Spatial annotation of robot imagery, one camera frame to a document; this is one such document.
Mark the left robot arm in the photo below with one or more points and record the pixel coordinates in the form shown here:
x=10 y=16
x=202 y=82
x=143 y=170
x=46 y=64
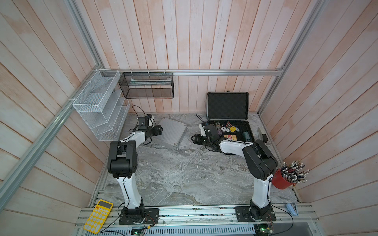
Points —
x=122 y=165

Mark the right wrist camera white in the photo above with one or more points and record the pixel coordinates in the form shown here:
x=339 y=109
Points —
x=202 y=129

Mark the silver poker set case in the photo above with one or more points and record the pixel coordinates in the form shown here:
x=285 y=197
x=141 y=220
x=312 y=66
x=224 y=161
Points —
x=172 y=134

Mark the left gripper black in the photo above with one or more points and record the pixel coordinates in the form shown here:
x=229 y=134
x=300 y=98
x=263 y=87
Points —
x=158 y=130

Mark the white wire mesh shelf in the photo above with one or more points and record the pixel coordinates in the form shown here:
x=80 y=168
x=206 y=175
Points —
x=101 y=105

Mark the grey black stapler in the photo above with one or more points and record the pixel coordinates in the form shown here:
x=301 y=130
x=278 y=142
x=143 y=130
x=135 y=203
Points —
x=262 y=135

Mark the red pen cup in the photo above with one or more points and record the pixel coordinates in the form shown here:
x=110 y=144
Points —
x=290 y=174

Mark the blue object on rail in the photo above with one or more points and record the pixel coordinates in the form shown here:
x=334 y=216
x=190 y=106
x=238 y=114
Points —
x=292 y=209

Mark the black mesh basket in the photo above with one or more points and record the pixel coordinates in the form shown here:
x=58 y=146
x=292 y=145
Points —
x=150 y=85

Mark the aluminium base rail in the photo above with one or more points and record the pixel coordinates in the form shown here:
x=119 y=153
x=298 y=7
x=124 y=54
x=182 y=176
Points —
x=217 y=220

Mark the black poker set case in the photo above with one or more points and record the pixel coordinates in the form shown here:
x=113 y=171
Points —
x=229 y=109

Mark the yellow calculator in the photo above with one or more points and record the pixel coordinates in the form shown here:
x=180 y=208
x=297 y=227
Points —
x=98 y=216

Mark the purple poker chip stack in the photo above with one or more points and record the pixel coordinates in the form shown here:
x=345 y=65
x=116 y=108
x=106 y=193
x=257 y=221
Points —
x=218 y=128

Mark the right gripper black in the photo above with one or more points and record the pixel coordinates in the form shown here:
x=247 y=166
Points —
x=197 y=139

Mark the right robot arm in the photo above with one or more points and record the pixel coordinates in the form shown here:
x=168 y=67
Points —
x=261 y=164

